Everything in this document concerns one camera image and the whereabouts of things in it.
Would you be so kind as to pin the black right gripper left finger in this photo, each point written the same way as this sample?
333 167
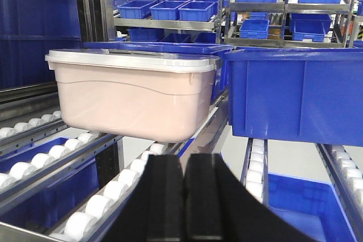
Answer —
153 212

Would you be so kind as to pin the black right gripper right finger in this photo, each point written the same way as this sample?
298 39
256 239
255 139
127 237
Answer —
219 207

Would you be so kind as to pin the white lidded storage bin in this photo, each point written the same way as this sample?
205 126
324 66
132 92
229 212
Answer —
158 96

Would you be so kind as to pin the blue bin lower right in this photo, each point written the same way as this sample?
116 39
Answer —
310 206

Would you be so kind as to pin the metal roller shelf rack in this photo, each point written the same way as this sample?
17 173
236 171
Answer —
250 160

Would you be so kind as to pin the blue bin lower left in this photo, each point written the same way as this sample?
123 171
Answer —
51 203

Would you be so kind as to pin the large blue bin right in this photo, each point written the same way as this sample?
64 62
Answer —
306 95

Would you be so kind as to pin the blue bin behind white bin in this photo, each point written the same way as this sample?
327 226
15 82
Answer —
220 82

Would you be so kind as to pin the blue tray far shelf right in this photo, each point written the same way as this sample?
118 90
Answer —
197 11

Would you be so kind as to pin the blue tray shelf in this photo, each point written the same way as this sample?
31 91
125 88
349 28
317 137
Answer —
137 9
197 11
167 10

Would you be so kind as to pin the blue tray far shelf middle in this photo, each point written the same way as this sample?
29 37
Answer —
167 10

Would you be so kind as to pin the blue tray far shelf left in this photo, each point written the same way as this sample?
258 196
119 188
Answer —
137 9

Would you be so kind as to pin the large dark blue bin left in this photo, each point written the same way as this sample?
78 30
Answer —
29 30

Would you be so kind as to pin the blue tray right rack lower-left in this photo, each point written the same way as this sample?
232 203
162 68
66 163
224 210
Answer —
254 29

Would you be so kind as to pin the background metal shelving rack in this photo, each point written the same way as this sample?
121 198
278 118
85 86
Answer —
343 9

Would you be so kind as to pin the blue tray right rack lower-right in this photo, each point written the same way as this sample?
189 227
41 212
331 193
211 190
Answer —
309 26

